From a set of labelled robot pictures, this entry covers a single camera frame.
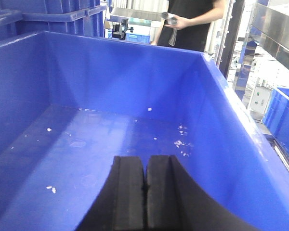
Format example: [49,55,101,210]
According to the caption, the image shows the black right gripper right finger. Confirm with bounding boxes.
[146,155,256,231]

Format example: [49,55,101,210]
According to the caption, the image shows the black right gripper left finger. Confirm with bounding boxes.
[77,156,145,231]

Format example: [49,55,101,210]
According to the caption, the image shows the steel shelf rack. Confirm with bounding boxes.
[214,0,289,77]

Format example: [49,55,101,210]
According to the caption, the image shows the large blue bin right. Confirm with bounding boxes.
[0,32,289,231]

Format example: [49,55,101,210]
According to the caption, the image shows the blue crate far right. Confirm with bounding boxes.
[263,87,289,155]

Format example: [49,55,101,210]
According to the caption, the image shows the white control box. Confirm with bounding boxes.
[248,77,273,115]

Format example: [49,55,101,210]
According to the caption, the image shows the standing person in black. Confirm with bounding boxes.
[151,0,226,52]

